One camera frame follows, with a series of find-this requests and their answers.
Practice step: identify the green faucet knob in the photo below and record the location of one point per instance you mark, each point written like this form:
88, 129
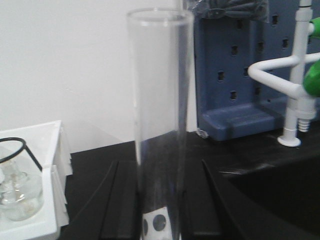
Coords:
311, 82

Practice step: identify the right white storage bin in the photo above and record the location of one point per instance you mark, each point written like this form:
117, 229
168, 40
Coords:
48, 143

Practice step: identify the white lab faucet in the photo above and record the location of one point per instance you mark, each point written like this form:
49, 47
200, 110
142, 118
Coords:
286, 76

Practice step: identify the black metal tripod stand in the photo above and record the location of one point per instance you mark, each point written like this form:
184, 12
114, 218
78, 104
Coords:
23, 147

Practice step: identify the blue-grey pegboard drying rack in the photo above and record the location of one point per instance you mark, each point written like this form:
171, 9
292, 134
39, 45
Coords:
229, 36

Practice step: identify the glass flask in right bin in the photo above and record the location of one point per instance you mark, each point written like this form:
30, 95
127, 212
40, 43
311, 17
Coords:
21, 189

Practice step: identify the white test tube rack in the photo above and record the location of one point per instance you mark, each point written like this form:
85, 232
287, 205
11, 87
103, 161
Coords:
156, 225

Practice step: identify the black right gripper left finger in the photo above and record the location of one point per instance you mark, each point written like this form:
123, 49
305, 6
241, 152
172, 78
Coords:
112, 212

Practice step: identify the black lab sink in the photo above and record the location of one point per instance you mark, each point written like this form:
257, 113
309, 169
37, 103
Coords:
282, 203

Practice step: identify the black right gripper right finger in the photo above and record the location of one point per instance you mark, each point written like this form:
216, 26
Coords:
213, 209

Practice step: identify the clear glass test tube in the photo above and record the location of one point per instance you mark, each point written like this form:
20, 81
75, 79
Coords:
161, 50

